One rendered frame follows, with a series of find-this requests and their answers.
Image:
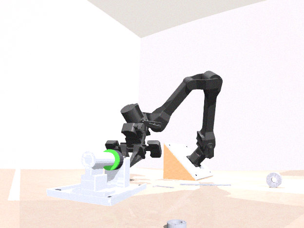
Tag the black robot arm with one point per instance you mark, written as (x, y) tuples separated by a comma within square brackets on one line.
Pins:
[(138, 122)]

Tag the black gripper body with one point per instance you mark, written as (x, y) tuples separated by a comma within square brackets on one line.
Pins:
[(154, 146)]

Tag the green spacer ring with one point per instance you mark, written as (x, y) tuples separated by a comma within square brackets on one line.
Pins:
[(116, 163)]

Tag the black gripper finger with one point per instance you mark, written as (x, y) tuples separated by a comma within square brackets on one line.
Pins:
[(137, 155), (124, 151)]

